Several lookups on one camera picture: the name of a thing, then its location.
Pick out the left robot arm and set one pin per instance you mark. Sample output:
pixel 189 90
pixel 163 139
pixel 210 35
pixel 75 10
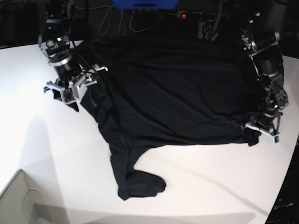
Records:
pixel 254 29

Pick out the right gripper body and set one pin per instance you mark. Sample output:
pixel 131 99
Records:
pixel 83 79

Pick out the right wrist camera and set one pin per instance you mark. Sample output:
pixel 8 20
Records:
pixel 67 97

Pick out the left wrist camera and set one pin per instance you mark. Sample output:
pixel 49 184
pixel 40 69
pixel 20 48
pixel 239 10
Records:
pixel 275 138

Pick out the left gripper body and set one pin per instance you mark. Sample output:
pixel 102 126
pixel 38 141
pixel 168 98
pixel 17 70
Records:
pixel 265 123

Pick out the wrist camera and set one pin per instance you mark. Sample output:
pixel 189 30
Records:
pixel 275 138
pixel 67 97

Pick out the black power strip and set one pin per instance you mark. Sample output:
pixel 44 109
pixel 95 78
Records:
pixel 202 16

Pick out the black t-shirt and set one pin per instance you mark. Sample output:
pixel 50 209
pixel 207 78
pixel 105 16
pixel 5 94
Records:
pixel 160 92

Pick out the blue plastic bin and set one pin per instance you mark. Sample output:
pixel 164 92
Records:
pixel 145 4

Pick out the white cardboard box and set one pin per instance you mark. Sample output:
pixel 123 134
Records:
pixel 21 205

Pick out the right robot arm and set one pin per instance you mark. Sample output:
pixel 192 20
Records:
pixel 56 42

